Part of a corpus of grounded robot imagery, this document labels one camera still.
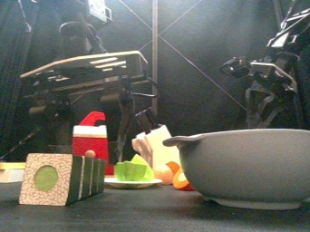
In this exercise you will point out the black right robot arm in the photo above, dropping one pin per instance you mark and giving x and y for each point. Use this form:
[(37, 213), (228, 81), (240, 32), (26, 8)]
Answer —
[(289, 33)]

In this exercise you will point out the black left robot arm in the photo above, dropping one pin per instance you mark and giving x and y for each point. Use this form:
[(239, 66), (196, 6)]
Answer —
[(77, 36)]

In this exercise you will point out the red toy ketchup bottle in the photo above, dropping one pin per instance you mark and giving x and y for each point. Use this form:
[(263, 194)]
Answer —
[(92, 140)]

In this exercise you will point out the pale wooden knife block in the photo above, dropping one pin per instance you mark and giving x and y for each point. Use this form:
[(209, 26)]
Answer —
[(161, 148)]

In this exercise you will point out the small wooden round knob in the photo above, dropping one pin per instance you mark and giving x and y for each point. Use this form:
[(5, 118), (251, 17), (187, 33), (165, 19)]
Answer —
[(90, 153)]

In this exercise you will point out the green toy lettuce leaf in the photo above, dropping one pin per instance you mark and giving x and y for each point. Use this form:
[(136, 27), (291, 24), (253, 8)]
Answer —
[(133, 170)]

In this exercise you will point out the yellow flat board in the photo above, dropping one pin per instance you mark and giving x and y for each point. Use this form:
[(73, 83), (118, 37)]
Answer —
[(12, 165)]

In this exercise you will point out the small white plate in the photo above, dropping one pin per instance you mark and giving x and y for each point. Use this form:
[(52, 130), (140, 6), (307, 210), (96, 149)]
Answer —
[(132, 182)]

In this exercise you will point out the box with green circle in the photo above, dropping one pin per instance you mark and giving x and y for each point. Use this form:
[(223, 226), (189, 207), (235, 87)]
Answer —
[(57, 179)]

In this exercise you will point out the beige toy egg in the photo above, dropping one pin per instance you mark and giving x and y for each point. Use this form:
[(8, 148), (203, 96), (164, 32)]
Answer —
[(164, 173)]

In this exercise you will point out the white flat block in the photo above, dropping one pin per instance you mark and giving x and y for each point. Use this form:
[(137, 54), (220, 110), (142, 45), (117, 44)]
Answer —
[(10, 175)]

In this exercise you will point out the large grey mixing bowl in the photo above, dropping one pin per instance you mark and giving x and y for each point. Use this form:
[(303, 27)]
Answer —
[(251, 169)]

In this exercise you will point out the orange toy pepper piece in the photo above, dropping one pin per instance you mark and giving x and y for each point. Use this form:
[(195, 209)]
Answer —
[(183, 179)]

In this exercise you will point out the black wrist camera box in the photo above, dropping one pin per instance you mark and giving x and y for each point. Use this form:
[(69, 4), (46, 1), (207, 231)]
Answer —
[(236, 68)]

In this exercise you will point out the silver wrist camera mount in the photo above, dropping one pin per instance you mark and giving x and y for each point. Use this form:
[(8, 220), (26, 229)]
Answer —
[(98, 10)]

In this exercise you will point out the vertical metal frame pole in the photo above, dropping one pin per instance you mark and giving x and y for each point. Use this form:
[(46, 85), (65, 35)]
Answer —
[(154, 36)]

